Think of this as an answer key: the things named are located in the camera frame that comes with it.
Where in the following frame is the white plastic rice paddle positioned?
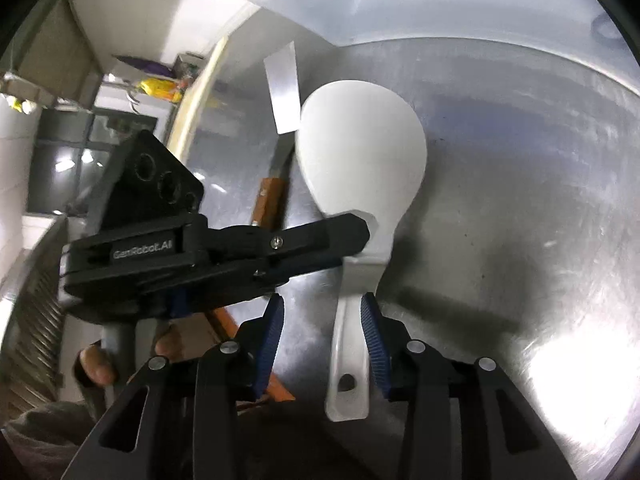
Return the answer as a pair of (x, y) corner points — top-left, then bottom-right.
(295, 80), (427, 422)

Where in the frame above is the person's left hand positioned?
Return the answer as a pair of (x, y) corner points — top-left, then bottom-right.
(72, 324), (187, 389)

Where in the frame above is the yellow bag on shelf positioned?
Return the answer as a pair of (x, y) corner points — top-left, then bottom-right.
(137, 77), (182, 104)

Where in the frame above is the translucent plastic storage bin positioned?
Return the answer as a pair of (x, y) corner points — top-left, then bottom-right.
(247, 0), (639, 91)

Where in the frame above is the wooden handled metal scraper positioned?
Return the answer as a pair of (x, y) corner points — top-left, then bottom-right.
(252, 41), (302, 230)

